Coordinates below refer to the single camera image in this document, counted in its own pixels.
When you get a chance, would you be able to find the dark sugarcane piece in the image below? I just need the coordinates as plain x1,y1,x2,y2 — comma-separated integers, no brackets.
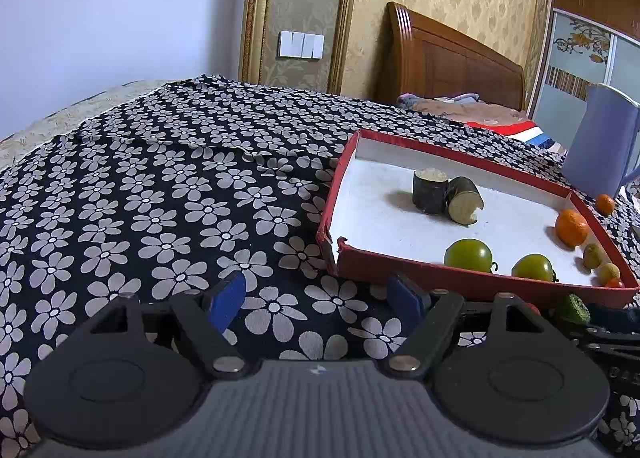
413,167,450,215
446,177,485,225

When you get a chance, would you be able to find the green tomato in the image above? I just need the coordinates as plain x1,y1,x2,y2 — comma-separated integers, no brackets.
511,253,557,283
444,238,496,273

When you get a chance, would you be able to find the white wall light switch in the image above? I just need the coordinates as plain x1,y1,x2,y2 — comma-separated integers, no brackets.
278,30,325,59

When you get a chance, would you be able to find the gold framed wall panel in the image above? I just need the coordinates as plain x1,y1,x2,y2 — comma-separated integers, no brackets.
239,0,362,94

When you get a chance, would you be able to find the blue kettle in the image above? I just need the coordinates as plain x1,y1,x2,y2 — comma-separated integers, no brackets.
561,83,640,199

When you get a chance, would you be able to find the wooden bed headboard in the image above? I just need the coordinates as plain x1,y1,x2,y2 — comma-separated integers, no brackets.
376,1,528,111

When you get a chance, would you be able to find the large orange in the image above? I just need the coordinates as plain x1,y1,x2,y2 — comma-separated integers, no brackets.
555,208,590,247

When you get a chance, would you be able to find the floral black tablecloth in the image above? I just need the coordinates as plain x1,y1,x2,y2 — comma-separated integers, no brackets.
0,74,640,458

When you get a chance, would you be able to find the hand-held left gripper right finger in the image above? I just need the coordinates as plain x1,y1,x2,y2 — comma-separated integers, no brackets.
385,273,573,378

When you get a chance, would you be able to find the green lime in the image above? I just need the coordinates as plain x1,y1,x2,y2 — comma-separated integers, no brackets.
555,294,592,325

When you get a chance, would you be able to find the wardrobe with floral doors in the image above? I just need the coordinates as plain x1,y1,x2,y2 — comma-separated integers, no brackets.
530,0,640,149

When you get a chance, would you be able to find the red cloth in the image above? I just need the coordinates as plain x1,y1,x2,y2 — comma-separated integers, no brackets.
465,119,541,132

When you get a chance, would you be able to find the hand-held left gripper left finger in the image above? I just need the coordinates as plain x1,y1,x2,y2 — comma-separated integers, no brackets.
75,272,248,379

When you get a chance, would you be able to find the striped blanket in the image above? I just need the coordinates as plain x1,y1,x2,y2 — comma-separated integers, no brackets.
517,125,568,154

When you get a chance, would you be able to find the red cardboard box tray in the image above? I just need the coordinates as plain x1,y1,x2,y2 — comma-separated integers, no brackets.
316,130,640,309

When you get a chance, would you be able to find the tan blanket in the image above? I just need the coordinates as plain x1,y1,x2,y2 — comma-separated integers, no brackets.
410,97,531,126

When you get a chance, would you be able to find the grey-blue cloth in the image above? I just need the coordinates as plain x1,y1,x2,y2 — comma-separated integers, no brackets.
397,92,481,106

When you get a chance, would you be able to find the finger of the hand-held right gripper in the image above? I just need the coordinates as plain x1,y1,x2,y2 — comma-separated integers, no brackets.
587,303,640,326
550,320,640,356

